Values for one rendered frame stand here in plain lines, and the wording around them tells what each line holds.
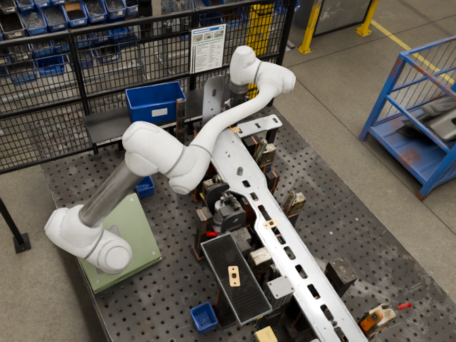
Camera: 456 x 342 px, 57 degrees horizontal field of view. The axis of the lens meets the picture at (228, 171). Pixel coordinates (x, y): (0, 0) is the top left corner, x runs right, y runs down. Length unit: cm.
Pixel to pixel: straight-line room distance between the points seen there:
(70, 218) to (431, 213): 289
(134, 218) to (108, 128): 54
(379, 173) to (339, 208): 135
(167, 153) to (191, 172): 11
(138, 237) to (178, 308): 40
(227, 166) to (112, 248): 76
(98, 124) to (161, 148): 99
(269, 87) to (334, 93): 277
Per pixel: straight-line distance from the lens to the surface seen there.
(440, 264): 358
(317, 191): 263
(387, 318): 194
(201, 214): 195
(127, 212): 214
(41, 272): 314
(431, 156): 403
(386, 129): 407
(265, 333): 165
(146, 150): 147
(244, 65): 182
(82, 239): 185
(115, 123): 241
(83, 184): 257
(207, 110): 235
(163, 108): 234
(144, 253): 219
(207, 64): 254
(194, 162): 153
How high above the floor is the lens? 270
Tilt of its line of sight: 50 degrees down
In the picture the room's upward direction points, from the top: 9 degrees clockwise
